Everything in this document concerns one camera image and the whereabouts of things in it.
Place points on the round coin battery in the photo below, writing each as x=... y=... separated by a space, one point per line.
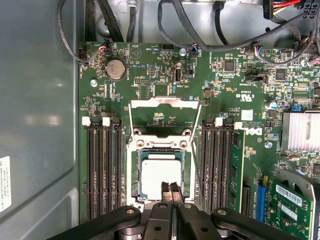
x=115 y=69

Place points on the white clip RAM slot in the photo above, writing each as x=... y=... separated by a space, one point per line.
x=215 y=170
x=238 y=125
x=110 y=170
x=91 y=170

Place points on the green RAM stick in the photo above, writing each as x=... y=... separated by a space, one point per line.
x=236 y=170

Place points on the open PC case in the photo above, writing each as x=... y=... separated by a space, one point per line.
x=37 y=75

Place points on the black power connector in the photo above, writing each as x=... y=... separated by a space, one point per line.
x=267 y=10

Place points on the blue expansion slot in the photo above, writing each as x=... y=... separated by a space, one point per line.
x=261 y=197

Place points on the silver CPU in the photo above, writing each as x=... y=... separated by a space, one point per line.
x=155 y=172

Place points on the CPU socket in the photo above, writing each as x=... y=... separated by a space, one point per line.
x=132 y=172

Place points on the graphics card with black cooler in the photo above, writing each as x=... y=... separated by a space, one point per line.
x=287 y=207

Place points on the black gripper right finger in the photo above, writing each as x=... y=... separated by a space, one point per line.
x=190 y=225

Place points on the metal socket cover frame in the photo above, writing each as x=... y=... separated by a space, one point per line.
x=165 y=101

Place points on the silver chipset heatsink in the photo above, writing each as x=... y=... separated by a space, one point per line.
x=300 y=131

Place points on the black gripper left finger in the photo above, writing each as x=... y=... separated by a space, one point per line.
x=160 y=225

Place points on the thin metal locking lever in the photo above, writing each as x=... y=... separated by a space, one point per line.
x=197 y=172

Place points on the green motherboard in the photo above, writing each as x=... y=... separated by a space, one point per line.
x=140 y=62

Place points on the internal USB port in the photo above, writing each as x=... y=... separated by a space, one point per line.
x=177 y=75

